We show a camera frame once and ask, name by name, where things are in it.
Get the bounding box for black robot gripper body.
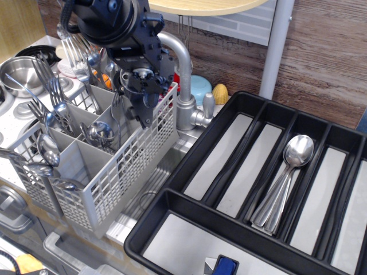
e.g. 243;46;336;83
109;13;174;95

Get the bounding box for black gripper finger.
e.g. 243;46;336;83
134;93;159;128
126;106;138;120

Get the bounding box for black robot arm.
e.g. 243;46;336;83
61;1;174;128

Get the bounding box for round steel spoon in basket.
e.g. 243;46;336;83
80;121;115;148

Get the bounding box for grey plastic cutlery basket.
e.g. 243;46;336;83
13;83;178;238

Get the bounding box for steel spoon front left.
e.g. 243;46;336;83
36;133;60;167

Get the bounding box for slotted steel spoon hanging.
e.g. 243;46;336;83
57;23;70;40

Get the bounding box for stacked steel spoons in tray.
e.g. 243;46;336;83
250;135;314;234

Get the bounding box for black plastic cutlery tray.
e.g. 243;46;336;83
124;92;366;274

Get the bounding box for steel fork in middle compartment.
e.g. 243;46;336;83
111;92;122;149

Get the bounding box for red toy pepper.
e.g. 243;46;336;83
173;73;181;92

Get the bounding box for grey metal sink faucet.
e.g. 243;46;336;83
158;32;215;131

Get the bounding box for light blue toy bowl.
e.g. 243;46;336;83
191;75;212;101

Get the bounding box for large steel fork left rear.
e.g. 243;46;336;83
62;37;102;115

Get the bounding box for steel forks cluster left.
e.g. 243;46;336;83
32;52;77;136

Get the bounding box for yellow toy corn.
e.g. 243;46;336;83
212;84;229;105

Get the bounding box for wooden round shelf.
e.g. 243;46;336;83
149;0;266;17

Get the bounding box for steel cooking pot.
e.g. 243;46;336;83
1;56;44;98

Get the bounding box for white vertical pole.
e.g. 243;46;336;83
259;0;295;100

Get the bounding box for blue object at bottom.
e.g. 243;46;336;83
212;255;239;275

